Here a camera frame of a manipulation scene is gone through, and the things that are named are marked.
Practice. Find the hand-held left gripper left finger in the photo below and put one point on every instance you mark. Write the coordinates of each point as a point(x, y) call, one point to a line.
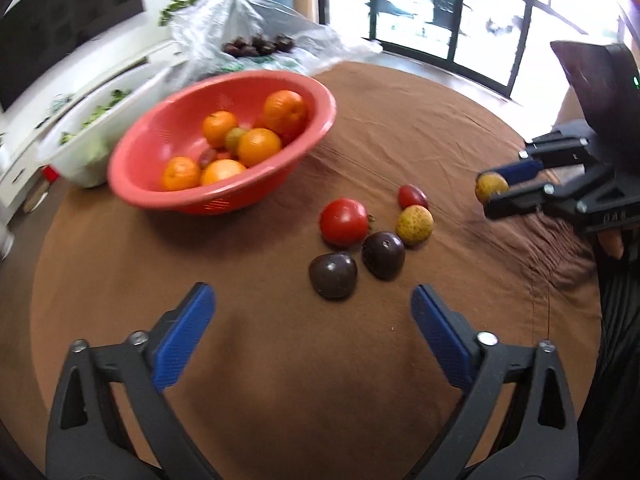
point(182, 340)

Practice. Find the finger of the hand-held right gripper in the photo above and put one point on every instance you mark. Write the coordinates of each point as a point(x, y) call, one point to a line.
point(522, 171)
point(520, 202)

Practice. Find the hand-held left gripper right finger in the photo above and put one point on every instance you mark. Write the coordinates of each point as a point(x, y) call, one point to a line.
point(442, 337)

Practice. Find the yellow green jujube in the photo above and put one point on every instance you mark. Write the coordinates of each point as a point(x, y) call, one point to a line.
point(491, 187)
point(234, 140)
point(414, 225)

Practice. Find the orange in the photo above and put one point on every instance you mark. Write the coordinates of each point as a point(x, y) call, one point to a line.
point(222, 171)
point(259, 146)
point(220, 127)
point(180, 173)

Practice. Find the red brown jujube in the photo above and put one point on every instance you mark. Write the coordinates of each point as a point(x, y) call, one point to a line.
point(206, 157)
point(412, 195)

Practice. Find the red plastic colander basin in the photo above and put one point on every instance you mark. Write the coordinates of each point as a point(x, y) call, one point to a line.
point(150, 150)

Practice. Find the bumpy deep orange mandarin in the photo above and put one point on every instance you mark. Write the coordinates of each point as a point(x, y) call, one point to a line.
point(285, 110)

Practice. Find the person's right hand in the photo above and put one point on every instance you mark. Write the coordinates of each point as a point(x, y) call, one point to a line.
point(612, 245)

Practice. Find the dark purple tomato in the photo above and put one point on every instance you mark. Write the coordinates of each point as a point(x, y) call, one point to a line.
point(383, 254)
point(333, 275)

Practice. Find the red tomato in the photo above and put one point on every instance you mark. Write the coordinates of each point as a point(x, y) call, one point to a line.
point(344, 221)

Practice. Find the black outdoor chair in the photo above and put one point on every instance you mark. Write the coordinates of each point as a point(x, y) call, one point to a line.
point(447, 10)
point(385, 2)

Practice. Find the person's dark clothing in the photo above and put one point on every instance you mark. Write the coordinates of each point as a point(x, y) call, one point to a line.
point(620, 360)

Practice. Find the red box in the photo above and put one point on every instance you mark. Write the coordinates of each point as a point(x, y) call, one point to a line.
point(50, 172)

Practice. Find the white plastic basin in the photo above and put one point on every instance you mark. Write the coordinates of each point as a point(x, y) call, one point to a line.
point(65, 160)

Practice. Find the white television cabinet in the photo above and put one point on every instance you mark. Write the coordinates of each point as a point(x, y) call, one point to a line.
point(20, 170)

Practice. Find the leafy greens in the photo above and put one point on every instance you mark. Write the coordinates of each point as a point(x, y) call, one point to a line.
point(100, 110)

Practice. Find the green white printed bag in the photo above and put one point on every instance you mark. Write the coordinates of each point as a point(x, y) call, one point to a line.
point(270, 64)

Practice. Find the pile of dark purple tomatoes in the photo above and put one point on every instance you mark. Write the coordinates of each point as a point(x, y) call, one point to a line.
point(260, 45)

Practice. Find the clear plastic bag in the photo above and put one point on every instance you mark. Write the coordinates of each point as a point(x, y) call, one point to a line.
point(225, 15)

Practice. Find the small bushy green plant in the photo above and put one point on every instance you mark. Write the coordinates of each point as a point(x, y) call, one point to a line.
point(175, 5)

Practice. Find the black window frame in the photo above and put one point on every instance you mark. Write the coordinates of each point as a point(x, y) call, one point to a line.
point(522, 40)

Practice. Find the black wall television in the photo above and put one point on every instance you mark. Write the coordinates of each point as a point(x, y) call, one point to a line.
point(60, 25)

